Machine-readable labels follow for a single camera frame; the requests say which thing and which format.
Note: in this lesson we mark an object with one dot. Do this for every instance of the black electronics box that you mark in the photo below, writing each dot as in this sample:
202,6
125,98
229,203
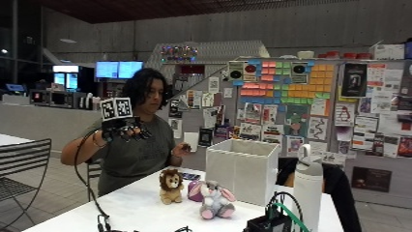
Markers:
269,224

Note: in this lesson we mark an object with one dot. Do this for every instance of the dark smartphone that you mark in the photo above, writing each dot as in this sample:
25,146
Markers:
190,176

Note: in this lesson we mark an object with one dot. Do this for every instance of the white slatted staircase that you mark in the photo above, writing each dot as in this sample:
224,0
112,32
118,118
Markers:
232,50

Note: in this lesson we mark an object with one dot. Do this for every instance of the white marker cube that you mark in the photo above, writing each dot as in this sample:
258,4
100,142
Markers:
116,108

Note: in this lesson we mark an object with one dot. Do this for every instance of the white round container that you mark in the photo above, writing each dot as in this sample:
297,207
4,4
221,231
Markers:
305,54

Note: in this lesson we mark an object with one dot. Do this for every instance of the red container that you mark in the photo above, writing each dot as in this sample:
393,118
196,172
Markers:
364,55
332,54
349,55

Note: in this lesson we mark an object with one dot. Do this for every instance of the group of pinned paper posters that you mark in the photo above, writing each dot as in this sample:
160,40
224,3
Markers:
364,125

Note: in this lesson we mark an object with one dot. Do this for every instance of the white side table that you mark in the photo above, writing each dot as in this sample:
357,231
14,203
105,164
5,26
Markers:
12,139

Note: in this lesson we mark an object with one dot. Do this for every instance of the brown lion soft toy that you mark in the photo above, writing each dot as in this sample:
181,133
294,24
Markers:
170,186

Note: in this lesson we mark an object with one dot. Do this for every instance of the white cup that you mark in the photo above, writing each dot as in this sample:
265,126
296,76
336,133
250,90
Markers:
190,141

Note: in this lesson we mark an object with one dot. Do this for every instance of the pink purple round toy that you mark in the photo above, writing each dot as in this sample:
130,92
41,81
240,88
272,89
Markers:
194,192

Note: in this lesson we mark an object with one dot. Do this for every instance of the black framed poster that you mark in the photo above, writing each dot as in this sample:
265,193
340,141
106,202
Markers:
353,80

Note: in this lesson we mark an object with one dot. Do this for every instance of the cluster of coloured sticky notes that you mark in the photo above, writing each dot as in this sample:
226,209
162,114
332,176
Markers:
300,88

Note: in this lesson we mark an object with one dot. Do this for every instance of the blue wall monitor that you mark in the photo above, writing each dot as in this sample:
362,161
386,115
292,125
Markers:
105,69
129,69

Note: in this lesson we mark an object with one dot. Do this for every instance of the black slatted metal chair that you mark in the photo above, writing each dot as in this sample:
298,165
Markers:
22,154

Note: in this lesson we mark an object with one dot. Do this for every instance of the colourful light sign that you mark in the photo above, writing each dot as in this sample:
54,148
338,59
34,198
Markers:
178,53

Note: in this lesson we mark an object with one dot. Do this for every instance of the grey pin board partition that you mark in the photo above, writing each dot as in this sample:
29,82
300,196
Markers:
385,167

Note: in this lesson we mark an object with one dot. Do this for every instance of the white fabric storage box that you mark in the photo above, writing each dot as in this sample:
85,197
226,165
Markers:
242,172

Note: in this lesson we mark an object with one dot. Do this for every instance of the lit drinks fridge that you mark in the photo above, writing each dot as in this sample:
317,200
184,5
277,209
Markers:
65,77

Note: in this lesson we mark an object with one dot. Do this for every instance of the small blue screen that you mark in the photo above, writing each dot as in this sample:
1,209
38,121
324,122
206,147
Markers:
14,87

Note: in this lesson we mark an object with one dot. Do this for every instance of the white water bottle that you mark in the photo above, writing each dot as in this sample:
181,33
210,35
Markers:
308,190

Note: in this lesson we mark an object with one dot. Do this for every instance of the white cardboard box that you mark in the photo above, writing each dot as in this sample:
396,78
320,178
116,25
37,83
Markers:
386,51

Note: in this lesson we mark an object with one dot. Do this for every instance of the grey microwave oven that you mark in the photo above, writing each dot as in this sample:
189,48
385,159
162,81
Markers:
64,99
42,97

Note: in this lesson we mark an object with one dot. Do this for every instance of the dark poster with small print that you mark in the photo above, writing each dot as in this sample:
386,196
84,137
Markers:
370,179

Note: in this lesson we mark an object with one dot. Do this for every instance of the grey service counter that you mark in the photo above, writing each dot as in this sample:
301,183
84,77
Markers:
38,124

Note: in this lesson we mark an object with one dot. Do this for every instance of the grey pink bunny soft toy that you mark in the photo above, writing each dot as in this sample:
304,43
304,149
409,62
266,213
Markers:
216,199

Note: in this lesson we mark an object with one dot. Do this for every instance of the the person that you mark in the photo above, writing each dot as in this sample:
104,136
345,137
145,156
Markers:
132,158

